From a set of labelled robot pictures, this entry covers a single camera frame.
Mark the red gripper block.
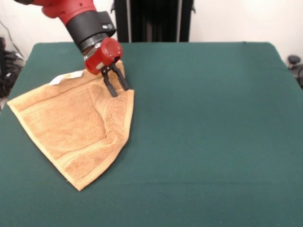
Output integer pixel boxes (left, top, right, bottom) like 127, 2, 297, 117
84, 37, 130, 98

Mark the tan terry towel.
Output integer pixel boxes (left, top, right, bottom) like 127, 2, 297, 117
7, 60, 135, 192

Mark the black equipment pile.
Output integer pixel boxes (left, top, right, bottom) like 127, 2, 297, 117
0, 36, 26, 99

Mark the dark green table cloth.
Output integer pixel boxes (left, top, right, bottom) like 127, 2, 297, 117
0, 41, 303, 227

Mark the grey office chair base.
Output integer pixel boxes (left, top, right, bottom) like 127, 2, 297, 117
287, 55, 303, 89

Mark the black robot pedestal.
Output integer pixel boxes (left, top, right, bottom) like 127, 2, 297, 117
110, 0, 197, 43

